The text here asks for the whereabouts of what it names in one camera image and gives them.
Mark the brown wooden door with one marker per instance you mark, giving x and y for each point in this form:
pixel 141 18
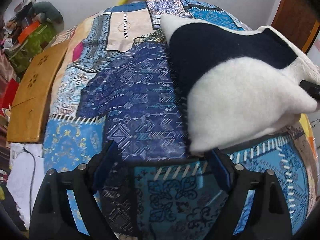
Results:
pixel 297 22

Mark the blue patchwork bedspread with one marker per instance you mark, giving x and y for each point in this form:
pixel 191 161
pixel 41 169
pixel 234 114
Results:
pixel 117 83

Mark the green patterned bag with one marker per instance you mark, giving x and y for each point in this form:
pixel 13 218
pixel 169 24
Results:
pixel 21 55

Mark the white and navy sweater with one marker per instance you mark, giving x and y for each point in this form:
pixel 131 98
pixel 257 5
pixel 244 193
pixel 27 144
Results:
pixel 239 85

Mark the red box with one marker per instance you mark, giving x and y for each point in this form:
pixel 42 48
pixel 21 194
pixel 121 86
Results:
pixel 8 92

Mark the wooden board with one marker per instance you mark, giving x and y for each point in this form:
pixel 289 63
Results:
pixel 30 107

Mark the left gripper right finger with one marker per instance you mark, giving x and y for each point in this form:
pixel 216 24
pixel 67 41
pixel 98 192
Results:
pixel 268 217

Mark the orange box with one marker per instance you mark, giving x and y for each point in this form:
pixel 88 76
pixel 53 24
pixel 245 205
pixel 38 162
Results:
pixel 27 31

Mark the grey plush toy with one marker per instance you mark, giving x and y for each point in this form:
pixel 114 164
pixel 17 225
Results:
pixel 45 11

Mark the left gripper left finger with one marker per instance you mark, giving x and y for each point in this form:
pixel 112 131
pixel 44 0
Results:
pixel 52 216

